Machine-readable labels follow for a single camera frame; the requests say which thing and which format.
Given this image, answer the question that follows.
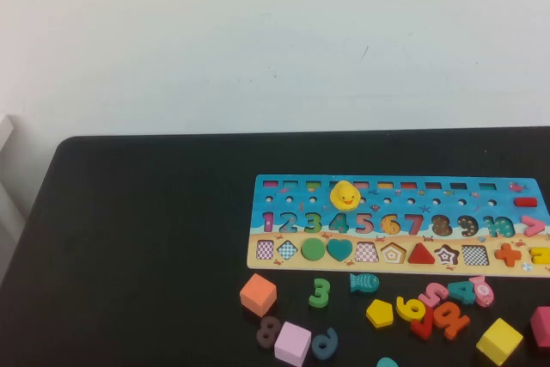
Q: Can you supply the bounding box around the green number three piece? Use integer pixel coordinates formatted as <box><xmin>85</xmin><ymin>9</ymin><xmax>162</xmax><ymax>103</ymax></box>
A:
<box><xmin>308</xmin><ymin>278</ymin><xmax>332</xmax><ymax>309</ymax></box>

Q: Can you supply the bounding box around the pink number five piece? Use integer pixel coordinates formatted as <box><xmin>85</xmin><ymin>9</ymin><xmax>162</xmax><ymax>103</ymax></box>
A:
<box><xmin>417</xmin><ymin>282</ymin><xmax>450</xmax><ymax>309</ymax></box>

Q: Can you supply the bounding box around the brown number eight piece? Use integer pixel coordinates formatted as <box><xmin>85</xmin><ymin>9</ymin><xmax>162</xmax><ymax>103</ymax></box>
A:
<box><xmin>256</xmin><ymin>315</ymin><xmax>283</xmax><ymax>349</ymax></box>

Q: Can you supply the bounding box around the red wooden block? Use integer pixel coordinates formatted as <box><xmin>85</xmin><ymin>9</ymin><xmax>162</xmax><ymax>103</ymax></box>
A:
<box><xmin>529</xmin><ymin>305</ymin><xmax>550</xmax><ymax>349</ymax></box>

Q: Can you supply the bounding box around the yellow pentagon piece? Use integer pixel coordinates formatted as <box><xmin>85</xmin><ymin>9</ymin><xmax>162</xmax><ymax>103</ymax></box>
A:
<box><xmin>365</xmin><ymin>298</ymin><xmax>395</xmax><ymax>329</ymax></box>

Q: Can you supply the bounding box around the teal heart piece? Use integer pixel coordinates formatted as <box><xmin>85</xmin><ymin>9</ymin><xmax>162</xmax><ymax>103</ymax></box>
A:
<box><xmin>326</xmin><ymin>238</ymin><xmax>354</xmax><ymax>263</ymax></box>

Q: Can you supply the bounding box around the blue number nine piece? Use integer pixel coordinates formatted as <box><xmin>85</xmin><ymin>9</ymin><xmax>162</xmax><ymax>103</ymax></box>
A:
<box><xmin>311</xmin><ymin>327</ymin><xmax>339</xmax><ymax>362</ymax></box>

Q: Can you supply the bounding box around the yellow equals sign piece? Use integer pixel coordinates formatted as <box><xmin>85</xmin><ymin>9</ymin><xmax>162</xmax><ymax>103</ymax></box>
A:
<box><xmin>529</xmin><ymin>246</ymin><xmax>550</xmax><ymax>266</ymax></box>

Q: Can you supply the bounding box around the red triangle piece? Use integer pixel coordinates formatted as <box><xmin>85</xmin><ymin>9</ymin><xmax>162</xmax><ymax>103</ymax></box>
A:
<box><xmin>406</xmin><ymin>242</ymin><xmax>437</xmax><ymax>266</ymax></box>

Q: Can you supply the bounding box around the yellow number six piece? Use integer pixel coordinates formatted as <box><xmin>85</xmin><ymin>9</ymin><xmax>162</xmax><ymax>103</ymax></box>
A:
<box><xmin>394</xmin><ymin>296</ymin><xmax>426</xmax><ymax>323</ymax></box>

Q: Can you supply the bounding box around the orange number ten piece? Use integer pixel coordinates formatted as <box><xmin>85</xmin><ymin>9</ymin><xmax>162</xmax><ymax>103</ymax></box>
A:
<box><xmin>431</xmin><ymin>300</ymin><xmax>472</xmax><ymax>341</ymax></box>

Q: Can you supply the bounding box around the red number seven piece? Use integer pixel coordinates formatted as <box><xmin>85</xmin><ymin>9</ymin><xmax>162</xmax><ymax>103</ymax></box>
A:
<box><xmin>408</xmin><ymin>306</ymin><xmax>437</xmax><ymax>341</ymax></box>

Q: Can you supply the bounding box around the pink wooden fish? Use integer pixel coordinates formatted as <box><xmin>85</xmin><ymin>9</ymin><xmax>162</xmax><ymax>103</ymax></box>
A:
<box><xmin>467</xmin><ymin>275</ymin><xmax>495</xmax><ymax>309</ymax></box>

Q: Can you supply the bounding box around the green circle piece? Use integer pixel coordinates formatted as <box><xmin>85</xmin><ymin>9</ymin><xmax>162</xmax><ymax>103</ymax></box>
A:
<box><xmin>300</xmin><ymin>237</ymin><xmax>326</xmax><ymax>262</ymax></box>

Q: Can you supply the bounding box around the orange plus sign piece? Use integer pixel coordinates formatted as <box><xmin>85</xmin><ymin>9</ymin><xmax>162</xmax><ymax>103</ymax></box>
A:
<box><xmin>493</xmin><ymin>242</ymin><xmax>523</xmax><ymax>268</ymax></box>

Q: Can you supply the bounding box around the orange wooden cube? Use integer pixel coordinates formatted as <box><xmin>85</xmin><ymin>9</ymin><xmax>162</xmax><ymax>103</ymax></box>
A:
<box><xmin>239</xmin><ymin>272</ymin><xmax>278</xmax><ymax>319</ymax></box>

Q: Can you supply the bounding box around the pink greater-than sign piece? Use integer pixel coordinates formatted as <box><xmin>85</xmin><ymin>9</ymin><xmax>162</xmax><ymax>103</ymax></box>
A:
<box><xmin>520</xmin><ymin>215</ymin><xmax>547</xmax><ymax>238</ymax></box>

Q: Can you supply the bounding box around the pink wooden cube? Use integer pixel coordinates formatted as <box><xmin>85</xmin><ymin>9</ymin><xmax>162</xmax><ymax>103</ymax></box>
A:
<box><xmin>273</xmin><ymin>321</ymin><xmax>313</xmax><ymax>367</ymax></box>

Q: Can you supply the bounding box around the yellow wooden cube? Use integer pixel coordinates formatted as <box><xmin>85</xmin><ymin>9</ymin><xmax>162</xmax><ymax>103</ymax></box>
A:
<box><xmin>475</xmin><ymin>317</ymin><xmax>525</xmax><ymax>366</ymax></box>

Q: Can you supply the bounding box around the teal number four piece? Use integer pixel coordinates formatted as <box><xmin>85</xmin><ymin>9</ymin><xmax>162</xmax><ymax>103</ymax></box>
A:
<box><xmin>446</xmin><ymin>280</ymin><xmax>478</xmax><ymax>306</ymax></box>

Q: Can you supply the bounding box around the teal wooden fish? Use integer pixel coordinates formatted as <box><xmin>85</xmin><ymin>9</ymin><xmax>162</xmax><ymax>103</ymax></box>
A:
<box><xmin>348</xmin><ymin>272</ymin><xmax>381</xmax><ymax>295</ymax></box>

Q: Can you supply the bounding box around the yellow rubber duck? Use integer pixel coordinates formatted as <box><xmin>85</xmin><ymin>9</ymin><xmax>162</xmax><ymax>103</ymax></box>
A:
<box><xmin>329</xmin><ymin>180</ymin><xmax>361</xmax><ymax>212</ymax></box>

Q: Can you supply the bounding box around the colourful wooden puzzle board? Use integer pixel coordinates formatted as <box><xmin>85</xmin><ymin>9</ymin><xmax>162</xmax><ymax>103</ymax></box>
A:
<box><xmin>246</xmin><ymin>174</ymin><xmax>550</xmax><ymax>278</ymax></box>

